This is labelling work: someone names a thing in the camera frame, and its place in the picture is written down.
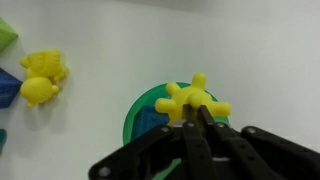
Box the blue cube block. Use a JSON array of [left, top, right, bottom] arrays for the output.
[[0, 68, 22, 109]]

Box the yellow duck-shaped toy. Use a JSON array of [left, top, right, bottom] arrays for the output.
[[20, 49, 68, 107]]

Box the yellow spiky jack toy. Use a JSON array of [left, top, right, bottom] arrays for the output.
[[155, 72, 231, 126]]

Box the green plastic bowl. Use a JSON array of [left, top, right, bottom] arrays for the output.
[[122, 81, 230, 180]]

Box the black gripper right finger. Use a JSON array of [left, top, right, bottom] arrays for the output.
[[198, 105, 320, 180]]

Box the lime green cube block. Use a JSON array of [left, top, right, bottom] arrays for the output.
[[0, 17, 18, 53]]

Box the dark blue block in bowl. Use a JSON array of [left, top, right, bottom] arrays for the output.
[[131, 105, 169, 140]]

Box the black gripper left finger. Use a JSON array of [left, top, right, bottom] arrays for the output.
[[88, 105, 214, 180]]

